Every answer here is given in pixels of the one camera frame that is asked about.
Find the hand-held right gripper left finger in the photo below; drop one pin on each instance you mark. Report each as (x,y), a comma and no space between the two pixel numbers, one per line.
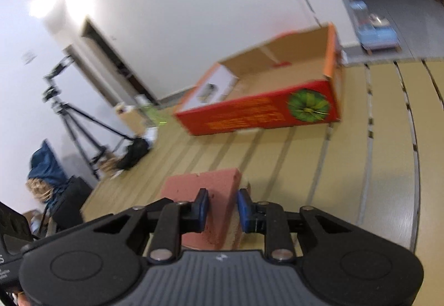
(203,210)

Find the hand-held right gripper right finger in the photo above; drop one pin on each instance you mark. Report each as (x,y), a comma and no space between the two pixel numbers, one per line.
(244,210)

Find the pink sponge block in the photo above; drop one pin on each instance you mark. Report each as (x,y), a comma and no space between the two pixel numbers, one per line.
(222,195)

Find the red cardboard box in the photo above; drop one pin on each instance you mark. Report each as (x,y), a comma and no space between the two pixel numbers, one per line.
(242,115)

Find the black suitcase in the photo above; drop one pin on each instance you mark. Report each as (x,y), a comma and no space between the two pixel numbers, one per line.
(71,203)

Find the blue cloth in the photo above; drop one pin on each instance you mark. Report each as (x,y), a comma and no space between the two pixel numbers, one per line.
(45,163)

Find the black floor bag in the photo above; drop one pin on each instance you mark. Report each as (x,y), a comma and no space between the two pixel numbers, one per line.
(133,153)

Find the small brown cardboard box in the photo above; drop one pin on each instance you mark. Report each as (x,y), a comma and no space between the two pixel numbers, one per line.
(130,118)

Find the black camera tripod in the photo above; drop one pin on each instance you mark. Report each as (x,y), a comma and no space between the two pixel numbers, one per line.
(74,125)

